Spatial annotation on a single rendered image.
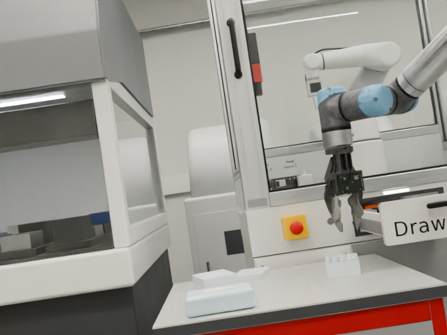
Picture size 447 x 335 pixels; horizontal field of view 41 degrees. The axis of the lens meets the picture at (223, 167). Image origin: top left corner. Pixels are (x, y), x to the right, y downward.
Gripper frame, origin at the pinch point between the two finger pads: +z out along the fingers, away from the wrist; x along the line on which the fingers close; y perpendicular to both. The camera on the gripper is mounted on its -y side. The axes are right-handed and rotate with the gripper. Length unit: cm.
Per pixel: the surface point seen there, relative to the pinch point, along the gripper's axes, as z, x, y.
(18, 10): -70, -78, -16
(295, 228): 0.9, -8.8, -24.5
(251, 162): -20.4, -17.9, -32.8
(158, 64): -125, -40, -364
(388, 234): 3.5, 9.2, 3.5
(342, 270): 10.7, -3.8, 2.8
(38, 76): -50, -74, -12
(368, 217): 0.4, 11.8, -18.6
